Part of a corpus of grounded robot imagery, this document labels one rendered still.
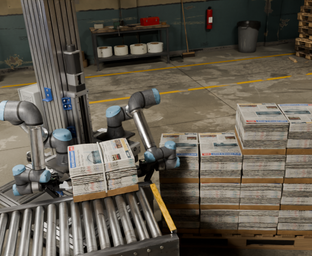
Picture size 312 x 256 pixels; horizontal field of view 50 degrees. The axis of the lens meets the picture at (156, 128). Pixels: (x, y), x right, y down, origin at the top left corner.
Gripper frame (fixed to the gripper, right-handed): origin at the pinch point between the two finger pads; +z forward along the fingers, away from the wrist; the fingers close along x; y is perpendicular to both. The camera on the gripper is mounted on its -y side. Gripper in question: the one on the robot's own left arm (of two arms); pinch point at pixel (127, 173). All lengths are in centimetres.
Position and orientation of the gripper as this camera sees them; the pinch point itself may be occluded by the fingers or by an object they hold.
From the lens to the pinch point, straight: 224.2
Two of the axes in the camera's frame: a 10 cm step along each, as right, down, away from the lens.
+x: 2.7, 3.6, -8.9
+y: -0.5, -9.2, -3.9
